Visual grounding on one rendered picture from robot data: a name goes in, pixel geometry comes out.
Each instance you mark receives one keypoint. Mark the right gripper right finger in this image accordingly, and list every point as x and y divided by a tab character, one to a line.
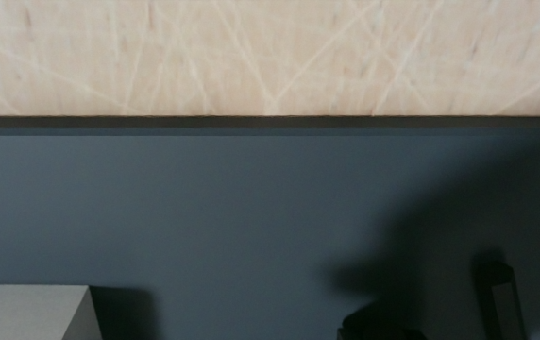
414	334

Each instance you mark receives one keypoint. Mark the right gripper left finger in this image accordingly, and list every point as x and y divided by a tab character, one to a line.
348	334

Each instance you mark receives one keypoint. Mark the black l-shaped hex key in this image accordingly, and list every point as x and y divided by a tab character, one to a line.
500	301

